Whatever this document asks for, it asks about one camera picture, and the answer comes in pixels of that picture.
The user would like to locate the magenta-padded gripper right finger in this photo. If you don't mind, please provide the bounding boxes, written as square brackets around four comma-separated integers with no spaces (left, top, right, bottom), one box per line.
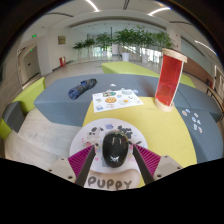
[132,144,184,185]

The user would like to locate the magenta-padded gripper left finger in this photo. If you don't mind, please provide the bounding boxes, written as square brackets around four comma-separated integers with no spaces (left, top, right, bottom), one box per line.
[47,145,97,188]

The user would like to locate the black computer mouse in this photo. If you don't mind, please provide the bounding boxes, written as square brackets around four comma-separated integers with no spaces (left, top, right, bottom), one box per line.
[101,130,130,169]

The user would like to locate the white printed mouse pad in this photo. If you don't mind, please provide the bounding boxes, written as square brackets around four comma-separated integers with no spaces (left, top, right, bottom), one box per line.
[68,117,149,192]

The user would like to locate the large grey ottoman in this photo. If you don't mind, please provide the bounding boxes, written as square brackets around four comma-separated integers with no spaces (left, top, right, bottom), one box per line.
[175,106,224,165]
[174,84,224,123]
[33,73,161,128]

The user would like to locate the white sticker sheet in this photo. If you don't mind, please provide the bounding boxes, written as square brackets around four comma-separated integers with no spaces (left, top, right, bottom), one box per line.
[91,88,145,114]

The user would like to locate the dark blue folded umbrella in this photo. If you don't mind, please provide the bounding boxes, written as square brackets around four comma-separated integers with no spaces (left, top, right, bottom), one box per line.
[67,78,98,101]

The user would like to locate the dark grey seat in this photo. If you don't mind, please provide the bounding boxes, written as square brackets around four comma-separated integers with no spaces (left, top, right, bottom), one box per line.
[1,100,26,134]

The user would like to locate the lime green ottoman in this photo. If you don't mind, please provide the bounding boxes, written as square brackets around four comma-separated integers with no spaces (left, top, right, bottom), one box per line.
[179,73,197,89]
[0,118,13,141]
[101,61,161,78]
[11,76,47,114]

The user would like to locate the red acrylic tower wooden ends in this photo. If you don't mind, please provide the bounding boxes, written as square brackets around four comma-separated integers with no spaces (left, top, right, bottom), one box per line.
[154,47,188,113]

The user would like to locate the red fire extinguisher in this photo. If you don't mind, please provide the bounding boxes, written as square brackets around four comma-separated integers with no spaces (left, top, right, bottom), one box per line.
[58,56,67,68]

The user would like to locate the white door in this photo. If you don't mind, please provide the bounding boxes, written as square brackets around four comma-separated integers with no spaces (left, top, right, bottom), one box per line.
[22,46,43,81]

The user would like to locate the group of potted plants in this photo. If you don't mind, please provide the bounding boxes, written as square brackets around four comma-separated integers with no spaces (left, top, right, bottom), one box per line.
[72,25,176,64]

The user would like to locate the ceiling strip lights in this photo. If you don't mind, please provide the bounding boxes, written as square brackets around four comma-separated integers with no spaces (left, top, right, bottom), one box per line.
[84,0,218,54]

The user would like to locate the brass wall plaque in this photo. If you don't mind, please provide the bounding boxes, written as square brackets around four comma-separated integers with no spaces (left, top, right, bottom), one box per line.
[57,35,67,46]

